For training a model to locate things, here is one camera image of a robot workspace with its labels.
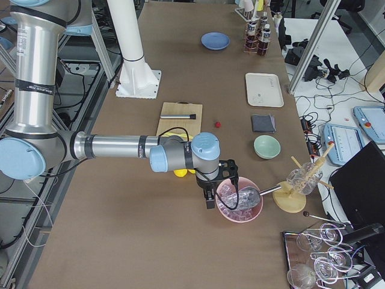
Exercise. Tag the pink bowl with ice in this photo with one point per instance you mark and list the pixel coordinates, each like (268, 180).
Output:
(238, 216)

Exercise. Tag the dark bottle white cap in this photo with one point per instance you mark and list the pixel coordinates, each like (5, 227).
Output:
(264, 40)

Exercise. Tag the steel muddler rod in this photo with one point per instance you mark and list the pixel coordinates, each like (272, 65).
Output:
(178, 116)

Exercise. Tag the cream serving tray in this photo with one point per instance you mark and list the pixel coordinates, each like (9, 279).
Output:
(263, 90)

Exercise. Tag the clear wine glass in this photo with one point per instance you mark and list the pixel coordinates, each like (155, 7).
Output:
(325, 271)
(340, 259)
(330, 234)
(301, 276)

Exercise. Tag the black laptop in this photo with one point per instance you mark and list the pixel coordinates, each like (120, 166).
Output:
(359, 186)

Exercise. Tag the blue plate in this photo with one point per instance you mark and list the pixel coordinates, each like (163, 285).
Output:
(215, 41)

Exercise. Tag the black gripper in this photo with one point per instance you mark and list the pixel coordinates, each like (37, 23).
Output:
(204, 184)

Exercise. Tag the white wire cup rack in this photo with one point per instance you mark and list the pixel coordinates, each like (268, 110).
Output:
(248, 16)

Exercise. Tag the metal ice scoop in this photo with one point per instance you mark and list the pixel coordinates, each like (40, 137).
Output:
(247, 197)

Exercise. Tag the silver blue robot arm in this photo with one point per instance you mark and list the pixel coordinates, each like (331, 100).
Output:
(32, 145)

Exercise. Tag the green bowl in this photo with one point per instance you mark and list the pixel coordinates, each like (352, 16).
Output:
(266, 147)

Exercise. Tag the copper wire bottle rack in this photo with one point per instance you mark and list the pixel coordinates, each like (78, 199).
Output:
(257, 43)

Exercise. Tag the grey folded cloth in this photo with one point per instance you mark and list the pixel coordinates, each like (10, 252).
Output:
(263, 123)

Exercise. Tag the clear glass mug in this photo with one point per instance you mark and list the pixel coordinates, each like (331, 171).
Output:
(302, 181)

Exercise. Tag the wooden cup tree stand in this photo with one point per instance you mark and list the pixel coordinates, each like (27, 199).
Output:
(290, 200)

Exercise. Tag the wire wine glass rack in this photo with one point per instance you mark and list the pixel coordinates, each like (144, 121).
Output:
(306, 246)

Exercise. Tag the aluminium frame post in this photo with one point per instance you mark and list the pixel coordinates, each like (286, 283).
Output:
(324, 19)

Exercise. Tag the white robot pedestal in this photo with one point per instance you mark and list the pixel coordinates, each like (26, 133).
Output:
(137, 79)

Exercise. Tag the blue teach pendant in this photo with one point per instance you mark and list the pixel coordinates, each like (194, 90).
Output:
(348, 141)
(372, 120)

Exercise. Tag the pink cup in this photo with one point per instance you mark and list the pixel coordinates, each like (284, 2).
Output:
(246, 5)

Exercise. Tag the wooden cutting board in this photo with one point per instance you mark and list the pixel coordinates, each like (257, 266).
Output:
(193, 126)

